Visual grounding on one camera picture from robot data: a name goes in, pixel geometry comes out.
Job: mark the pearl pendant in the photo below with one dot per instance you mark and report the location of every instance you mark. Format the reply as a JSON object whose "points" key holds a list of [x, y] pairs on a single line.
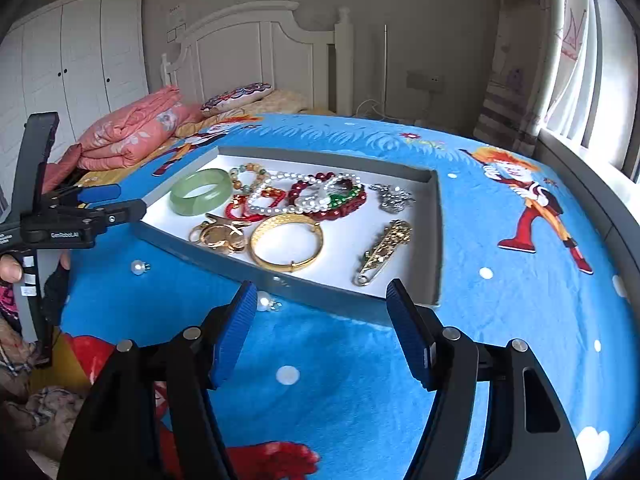
{"points": [[137, 267], [263, 301]]}

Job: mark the floral padded garment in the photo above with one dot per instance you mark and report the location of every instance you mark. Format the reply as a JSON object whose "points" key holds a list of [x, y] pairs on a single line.
{"points": [[35, 420]]}

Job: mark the white bed headboard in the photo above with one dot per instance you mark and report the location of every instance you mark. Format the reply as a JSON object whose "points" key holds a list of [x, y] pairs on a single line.
{"points": [[250, 60]]}

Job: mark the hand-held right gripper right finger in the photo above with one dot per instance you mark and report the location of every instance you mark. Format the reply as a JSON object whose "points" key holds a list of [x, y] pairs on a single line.
{"points": [[407, 332]]}

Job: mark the silver rhinestone brooch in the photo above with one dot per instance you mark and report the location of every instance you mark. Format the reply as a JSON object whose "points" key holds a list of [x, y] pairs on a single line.
{"points": [[392, 197]]}

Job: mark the gold bangle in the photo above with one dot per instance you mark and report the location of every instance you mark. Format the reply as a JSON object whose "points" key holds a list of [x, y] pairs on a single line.
{"points": [[286, 265]]}

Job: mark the patterned curtain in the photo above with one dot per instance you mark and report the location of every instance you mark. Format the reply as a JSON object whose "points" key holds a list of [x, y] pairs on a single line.
{"points": [[525, 60]]}

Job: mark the gold flower brooch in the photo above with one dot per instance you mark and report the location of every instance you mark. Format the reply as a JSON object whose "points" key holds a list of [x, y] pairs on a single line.
{"points": [[220, 235]]}

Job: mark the beige pillow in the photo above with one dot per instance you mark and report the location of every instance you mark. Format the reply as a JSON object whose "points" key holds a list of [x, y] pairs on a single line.
{"points": [[285, 101]]}

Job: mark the yellow bedsheet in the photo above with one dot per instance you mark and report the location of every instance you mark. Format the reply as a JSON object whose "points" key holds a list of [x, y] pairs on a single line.
{"points": [[70, 360]]}

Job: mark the embroidered pillow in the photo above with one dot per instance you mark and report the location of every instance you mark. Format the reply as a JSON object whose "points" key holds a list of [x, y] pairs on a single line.
{"points": [[235, 96]]}

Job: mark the green jade bangle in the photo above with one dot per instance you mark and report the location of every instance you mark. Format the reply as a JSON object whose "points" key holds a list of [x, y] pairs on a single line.
{"points": [[200, 194]]}

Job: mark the blue cartoon printed blanket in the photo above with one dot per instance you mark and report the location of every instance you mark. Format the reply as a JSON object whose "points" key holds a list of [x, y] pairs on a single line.
{"points": [[500, 310]]}

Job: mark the white wardrobe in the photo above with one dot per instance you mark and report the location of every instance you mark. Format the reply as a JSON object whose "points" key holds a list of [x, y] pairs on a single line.
{"points": [[75, 60]]}

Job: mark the grey cardboard tray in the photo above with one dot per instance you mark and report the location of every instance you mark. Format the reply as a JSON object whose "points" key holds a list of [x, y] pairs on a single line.
{"points": [[415, 260]]}

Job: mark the gold safety pin brooch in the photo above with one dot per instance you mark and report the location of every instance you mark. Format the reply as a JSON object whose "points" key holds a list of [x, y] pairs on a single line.
{"points": [[382, 252]]}

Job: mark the person's left hand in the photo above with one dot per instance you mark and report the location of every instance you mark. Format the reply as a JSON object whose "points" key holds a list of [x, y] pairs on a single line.
{"points": [[9, 269]]}

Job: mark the reddish brown cloth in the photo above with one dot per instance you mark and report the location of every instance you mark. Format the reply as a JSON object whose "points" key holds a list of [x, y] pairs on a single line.
{"points": [[67, 162]]}

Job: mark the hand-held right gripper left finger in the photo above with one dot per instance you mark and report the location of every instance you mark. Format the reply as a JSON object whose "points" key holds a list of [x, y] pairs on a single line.
{"points": [[235, 332]]}

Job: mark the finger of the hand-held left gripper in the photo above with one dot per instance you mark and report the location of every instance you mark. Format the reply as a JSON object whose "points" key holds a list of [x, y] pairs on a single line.
{"points": [[100, 192], [120, 212]]}

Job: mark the white pole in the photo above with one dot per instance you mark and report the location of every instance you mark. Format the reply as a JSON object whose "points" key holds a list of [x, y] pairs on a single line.
{"points": [[385, 75]]}

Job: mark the wall socket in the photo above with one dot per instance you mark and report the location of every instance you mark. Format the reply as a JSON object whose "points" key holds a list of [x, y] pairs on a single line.
{"points": [[425, 81]]}

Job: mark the pink floral quilt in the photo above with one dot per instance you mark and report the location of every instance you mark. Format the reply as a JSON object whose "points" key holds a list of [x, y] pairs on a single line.
{"points": [[130, 130]]}

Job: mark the grey window ledge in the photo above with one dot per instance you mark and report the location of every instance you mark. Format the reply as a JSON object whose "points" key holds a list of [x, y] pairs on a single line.
{"points": [[590, 200]]}

